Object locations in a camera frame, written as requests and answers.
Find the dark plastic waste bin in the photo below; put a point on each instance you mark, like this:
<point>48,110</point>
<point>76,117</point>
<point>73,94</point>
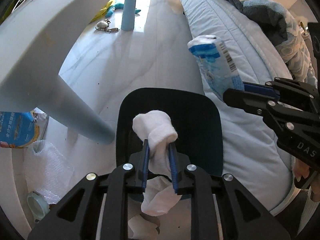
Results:
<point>200,130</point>

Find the person's right hand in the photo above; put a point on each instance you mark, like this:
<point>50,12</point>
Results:
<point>299,170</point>

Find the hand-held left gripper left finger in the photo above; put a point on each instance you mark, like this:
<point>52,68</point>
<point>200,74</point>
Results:
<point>145,170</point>

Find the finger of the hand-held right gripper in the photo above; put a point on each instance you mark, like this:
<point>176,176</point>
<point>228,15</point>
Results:
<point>245,101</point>
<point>260,90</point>

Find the blue patterned fleece blanket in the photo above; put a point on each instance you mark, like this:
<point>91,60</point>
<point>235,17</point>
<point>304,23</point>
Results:
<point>270,12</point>

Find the light blue table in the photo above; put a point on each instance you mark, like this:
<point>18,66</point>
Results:
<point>50,42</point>

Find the bed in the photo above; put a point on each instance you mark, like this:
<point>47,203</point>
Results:
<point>250,142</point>

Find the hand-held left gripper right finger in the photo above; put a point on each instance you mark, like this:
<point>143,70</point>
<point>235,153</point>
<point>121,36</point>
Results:
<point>174,175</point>

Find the blue printed bag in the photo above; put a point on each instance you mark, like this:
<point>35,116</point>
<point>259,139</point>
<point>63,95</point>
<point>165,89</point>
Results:
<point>15,130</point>

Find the blue white tissue packet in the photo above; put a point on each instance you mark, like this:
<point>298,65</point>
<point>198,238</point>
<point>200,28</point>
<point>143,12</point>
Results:
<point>215,62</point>

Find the clear bubble wrap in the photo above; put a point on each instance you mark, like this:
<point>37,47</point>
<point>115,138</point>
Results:
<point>47,170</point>

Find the blue plush toy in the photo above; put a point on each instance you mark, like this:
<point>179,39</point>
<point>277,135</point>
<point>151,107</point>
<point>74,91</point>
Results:
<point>117,6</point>

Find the yellow and teal toy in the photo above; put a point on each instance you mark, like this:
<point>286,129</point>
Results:
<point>105,10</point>

